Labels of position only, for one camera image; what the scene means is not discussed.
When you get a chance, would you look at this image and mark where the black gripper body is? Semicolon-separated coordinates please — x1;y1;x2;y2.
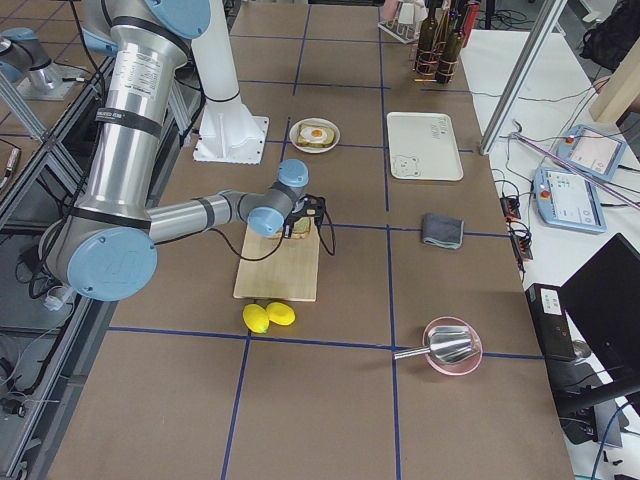
284;208;306;236

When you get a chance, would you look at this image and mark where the bread slice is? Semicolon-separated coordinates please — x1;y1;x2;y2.
271;217;312;240
296;123;335;148

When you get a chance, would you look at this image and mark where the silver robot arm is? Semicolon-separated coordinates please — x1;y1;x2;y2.
1;27;75;101
46;1;308;301

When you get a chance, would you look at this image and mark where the cream bear tray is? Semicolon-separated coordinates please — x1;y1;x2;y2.
386;112;464;181

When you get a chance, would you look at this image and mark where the wooden cutting board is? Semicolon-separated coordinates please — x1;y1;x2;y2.
233;220;319;302

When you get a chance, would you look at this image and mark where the white round plate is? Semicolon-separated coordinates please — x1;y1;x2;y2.
289;118;341;154

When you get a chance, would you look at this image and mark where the fried egg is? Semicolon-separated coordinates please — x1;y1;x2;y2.
300;126;327;143

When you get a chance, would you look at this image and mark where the yellow lemon far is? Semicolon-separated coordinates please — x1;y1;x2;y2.
265;301;296;326

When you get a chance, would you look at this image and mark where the yellow lemon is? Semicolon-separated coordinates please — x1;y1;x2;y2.
265;301;296;326
242;303;270;334

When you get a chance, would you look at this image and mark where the yellow lemon near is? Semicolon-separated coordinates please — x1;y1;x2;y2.
242;303;270;334

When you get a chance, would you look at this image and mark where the grey folded cloth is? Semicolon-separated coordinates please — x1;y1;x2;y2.
421;213;464;249

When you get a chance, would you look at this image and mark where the dark wine bottle left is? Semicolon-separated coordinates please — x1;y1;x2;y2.
415;0;441;76

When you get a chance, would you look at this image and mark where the dark wine bottle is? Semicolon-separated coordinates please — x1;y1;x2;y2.
435;1;466;84
415;0;441;76

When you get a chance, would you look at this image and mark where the metal scoop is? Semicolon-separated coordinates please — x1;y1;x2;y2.
393;325;479;365

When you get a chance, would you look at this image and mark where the white dish rack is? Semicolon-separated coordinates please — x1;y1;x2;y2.
378;0;427;44

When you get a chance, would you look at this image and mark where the dark wine bottle right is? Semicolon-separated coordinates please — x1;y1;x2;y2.
435;1;466;84

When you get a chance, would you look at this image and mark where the pink bowl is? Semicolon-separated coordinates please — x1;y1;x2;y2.
422;316;483;376

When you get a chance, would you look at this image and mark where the black computer box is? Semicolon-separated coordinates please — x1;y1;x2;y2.
526;283;575;362

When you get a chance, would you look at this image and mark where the near blue teach pendant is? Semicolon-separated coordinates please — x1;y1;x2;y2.
533;167;607;234

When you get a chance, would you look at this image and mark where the blue teach pendant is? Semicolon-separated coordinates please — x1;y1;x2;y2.
557;125;627;181
533;167;607;234

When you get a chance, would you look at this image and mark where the far blue teach pendant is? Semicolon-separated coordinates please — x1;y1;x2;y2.
557;125;627;181

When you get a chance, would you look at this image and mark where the black monitor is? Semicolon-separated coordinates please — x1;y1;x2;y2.
556;233;639;416

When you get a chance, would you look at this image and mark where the wooden plank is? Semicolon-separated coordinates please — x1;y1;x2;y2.
589;41;640;123

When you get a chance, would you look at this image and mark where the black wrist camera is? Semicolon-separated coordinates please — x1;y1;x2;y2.
299;194;326;227

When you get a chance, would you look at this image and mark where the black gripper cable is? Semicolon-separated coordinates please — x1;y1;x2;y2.
209;195;337;262

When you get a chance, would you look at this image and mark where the copper wire bottle rack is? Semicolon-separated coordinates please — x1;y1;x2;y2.
414;9;465;84

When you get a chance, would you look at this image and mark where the aluminium frame post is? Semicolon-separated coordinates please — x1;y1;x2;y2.
479;0;567;155

